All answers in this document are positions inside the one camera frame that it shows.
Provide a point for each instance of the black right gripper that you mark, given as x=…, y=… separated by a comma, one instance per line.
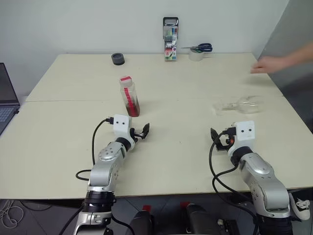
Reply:
x=232, y=134

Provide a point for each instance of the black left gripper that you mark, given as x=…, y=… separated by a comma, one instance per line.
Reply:
x=136, y=134

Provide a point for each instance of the clear plastic wine glass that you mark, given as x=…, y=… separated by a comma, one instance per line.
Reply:
x=247, y=105

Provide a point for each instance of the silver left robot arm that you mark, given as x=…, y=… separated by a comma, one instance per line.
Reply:
x=105, y=171

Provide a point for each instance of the person's bare hand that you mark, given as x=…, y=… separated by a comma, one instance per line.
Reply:
x=271, y=64

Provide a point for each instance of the black round container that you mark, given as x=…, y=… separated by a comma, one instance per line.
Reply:
x=118, y=59

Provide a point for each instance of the small red tab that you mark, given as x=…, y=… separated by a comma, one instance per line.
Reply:
x=184, y=204
x=147, y=208

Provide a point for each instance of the clear tape roll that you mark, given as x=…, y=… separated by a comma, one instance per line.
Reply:
x=195, y=56

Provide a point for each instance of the dark rounded shape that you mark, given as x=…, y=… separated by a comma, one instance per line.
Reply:
x=200, y=220
x=141, y=222

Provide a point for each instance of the marker pen pack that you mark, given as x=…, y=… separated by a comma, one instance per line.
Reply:
x=170, y=46

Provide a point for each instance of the white and black sneaker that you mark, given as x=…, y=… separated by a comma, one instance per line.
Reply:
x=302, y=208

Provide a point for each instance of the dark grey laptop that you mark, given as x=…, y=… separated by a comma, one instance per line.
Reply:
x=6, y=105

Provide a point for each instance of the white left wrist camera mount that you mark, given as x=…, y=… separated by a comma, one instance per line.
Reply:
x=121, y=124

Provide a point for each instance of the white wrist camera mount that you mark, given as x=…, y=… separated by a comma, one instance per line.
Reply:
x=245, y=132
x=121, y=124

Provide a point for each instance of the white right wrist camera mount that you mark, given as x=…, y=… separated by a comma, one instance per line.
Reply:
x=245, y=132

